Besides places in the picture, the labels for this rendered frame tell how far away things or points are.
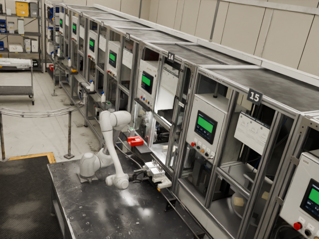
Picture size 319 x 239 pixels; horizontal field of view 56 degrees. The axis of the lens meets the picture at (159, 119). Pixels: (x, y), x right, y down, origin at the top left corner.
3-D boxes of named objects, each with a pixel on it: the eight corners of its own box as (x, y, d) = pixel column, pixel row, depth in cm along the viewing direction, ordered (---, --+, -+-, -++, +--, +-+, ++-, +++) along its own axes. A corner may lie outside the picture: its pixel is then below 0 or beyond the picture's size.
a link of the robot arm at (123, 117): (90, 161, 323) (108, 156, 337) (98, 172, 315) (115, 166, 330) (109, 108, 277) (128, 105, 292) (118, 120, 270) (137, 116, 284)
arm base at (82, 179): (81, 186, 299) (81, 181, 297) (76, 173, 316) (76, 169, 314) (99, 182, 308) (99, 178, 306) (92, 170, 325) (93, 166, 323)
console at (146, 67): (134, 96, 357) (138, 59, 339) (155, 96, 371) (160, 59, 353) (150, 110, 324) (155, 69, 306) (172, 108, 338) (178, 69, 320)
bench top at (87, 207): (46, 166, 328) (46, 163, 326) (134, 153, 379) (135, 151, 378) (85, 279, 210) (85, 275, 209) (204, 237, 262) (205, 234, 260)
